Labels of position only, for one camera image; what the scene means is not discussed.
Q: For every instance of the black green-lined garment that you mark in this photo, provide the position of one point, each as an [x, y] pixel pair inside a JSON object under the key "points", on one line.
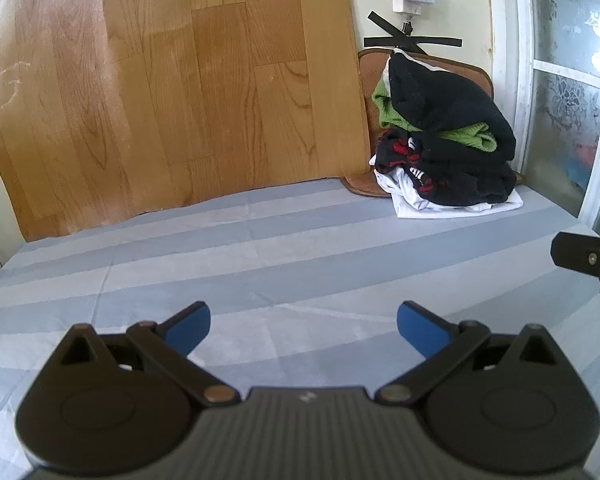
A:
{"points": [[445, 102]]}

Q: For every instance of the wood-grain wall sheet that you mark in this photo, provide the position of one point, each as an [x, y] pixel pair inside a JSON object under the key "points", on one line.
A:
{"points": [[155, 100]]}

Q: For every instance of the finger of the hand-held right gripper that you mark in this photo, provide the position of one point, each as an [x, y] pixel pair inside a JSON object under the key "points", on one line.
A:
{"points": [[585, 257]]}

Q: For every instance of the white garment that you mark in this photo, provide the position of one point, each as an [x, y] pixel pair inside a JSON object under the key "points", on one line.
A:
{"points": [[415, 206]]}

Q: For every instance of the white frosted glass window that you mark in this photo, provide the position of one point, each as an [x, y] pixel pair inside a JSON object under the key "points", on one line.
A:
{"points": [[560, 60]]}

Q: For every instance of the black tape cross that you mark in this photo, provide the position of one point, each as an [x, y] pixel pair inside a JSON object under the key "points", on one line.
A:
{"points": [[420, 40]]}

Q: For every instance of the black red printed garment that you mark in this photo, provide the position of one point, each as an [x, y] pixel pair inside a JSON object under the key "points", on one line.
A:
{"points": [[395, 152]]}

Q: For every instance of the grey striped bed sheet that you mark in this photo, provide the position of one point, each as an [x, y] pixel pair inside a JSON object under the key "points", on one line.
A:
{"points": [[280, 260]]}

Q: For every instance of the brown mat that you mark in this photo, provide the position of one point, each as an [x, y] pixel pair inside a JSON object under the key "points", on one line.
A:
{"points": [[369, 90]]}

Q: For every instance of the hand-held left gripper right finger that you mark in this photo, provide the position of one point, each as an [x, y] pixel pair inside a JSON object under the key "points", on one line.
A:
{"points": [[420, 330]]}

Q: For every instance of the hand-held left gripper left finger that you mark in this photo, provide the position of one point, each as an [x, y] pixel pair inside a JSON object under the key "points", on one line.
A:
{"points": [[190, 327]]}

